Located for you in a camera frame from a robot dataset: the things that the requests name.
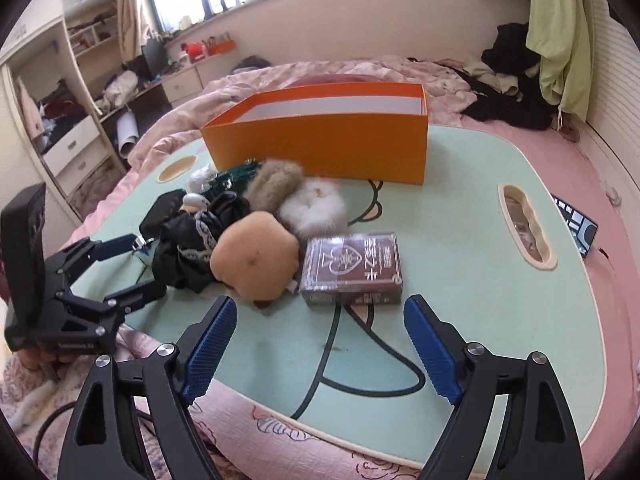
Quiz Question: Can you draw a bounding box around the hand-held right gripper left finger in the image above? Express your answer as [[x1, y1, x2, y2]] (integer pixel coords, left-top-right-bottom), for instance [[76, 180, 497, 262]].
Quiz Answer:
[[57, 295, 238, 480]]

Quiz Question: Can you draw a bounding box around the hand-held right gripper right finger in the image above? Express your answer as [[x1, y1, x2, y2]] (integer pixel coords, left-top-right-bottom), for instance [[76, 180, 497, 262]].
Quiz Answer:
[[403, 294, 586, 480]]

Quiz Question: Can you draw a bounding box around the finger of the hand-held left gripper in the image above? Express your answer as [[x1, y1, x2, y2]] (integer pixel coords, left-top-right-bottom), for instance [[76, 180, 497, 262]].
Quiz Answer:
[[44, 232, 153, 281], [60, 280, 168, 326]]

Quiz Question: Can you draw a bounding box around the tan plush puff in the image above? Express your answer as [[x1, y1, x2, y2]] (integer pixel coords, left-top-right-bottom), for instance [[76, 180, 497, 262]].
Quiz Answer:
[[209, 211, 301, 303]]

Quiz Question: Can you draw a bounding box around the white fluffy hair tie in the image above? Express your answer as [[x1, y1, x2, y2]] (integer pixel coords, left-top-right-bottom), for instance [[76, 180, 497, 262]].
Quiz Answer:
[[186, 167, 217, 192]]

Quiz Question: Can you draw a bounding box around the brown card box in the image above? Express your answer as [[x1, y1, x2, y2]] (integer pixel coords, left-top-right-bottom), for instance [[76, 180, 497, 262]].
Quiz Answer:
[[298, 232, 405, 307]]

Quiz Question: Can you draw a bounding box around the green scrunchie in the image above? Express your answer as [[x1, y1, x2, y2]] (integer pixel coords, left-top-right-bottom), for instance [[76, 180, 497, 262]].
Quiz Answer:
[[202, 159, 263, 196]]

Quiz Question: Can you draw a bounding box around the brown fur scrunchie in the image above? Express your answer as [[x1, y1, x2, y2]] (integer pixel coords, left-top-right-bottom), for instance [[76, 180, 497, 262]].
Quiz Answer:
[[244, 159, 306, 211]]

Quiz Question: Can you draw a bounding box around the white fur scrunchie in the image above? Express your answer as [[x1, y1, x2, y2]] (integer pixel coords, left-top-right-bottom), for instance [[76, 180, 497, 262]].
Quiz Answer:
[[277, 176, 348, 241]]

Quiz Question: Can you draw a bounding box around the orange cardboard box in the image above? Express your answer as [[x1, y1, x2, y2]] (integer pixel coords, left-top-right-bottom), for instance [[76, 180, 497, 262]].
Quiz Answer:
[[200, 82, 430, 187]]

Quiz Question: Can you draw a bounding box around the green cartoon desktop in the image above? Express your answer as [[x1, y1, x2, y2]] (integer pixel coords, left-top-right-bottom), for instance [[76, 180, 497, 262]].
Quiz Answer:
[[60, 122, 621, 441]]

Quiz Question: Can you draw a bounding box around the person's left hand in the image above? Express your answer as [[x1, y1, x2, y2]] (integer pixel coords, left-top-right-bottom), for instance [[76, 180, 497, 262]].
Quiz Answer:
[[20, 347, 68, 376]]

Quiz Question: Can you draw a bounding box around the cream open wardrobe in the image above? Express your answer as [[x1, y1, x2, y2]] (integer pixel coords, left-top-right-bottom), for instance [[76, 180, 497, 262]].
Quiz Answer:
[[0, 0, 131, 211]]

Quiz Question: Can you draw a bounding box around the pink quilted cover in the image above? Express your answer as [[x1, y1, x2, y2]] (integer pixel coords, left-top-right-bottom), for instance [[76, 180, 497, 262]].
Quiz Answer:
[[0, 320, 436, 480]]

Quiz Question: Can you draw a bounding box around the white paper roll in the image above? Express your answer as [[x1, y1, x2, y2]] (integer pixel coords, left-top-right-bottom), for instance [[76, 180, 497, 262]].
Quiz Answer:
[[116, 110, 138, 158]]

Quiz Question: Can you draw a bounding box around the dark side desk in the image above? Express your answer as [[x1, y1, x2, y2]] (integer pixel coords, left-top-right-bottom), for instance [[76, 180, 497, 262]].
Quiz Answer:
[[95, 80, 171, 126]]

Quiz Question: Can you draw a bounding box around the white cloth bundle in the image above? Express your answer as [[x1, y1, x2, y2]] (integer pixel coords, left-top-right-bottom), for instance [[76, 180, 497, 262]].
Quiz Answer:
[[102, 70, 141, 111]]

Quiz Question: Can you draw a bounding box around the white drawer cabinet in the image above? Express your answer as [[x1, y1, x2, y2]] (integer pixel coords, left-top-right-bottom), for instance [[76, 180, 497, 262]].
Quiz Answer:
[[162, 57, 211, 106]]

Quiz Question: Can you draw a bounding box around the black smartphone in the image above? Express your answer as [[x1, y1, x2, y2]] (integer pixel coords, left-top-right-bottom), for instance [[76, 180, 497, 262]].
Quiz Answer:
[[550, 194, 599, 260]]

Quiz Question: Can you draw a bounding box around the black monitor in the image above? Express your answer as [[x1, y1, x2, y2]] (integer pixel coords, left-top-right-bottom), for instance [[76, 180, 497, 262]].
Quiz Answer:
[[141, 37, 168, 81]]

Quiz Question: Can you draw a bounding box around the orange desk organiser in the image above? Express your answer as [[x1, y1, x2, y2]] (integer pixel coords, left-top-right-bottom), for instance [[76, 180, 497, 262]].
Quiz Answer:
[[206, 35, 236, 56]]

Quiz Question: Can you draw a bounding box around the dark cloth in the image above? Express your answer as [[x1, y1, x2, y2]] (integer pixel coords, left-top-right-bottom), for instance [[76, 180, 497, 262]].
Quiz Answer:
[[232, 55, 273, 73]]

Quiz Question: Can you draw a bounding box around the beige curtain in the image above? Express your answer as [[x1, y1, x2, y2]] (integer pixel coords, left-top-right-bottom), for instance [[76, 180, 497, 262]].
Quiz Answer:
[[117, 0, 151, 61]]

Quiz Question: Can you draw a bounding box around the pile of dark clothes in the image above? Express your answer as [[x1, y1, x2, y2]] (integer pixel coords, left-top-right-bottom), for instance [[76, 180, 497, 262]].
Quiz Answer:
[[460, 22, 561, 131]]

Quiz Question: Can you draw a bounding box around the white slatted panel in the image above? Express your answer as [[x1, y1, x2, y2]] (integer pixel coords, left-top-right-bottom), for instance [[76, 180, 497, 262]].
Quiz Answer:
[[575, 0, 640, 211]]

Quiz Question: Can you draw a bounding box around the green hanging garment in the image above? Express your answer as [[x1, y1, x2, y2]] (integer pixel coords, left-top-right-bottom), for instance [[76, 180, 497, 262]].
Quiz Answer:
[[525, 0, 593, 121]]

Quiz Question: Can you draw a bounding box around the black braided cable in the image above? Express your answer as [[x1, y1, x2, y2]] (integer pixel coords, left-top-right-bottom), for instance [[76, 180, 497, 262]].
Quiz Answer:
[[32, 400, 151, 466]]

